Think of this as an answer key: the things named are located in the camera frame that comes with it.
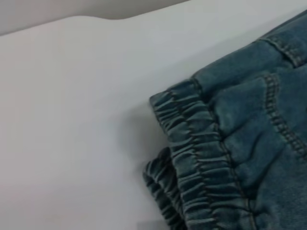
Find blue denim shorts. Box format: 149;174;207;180
142;11;307;230

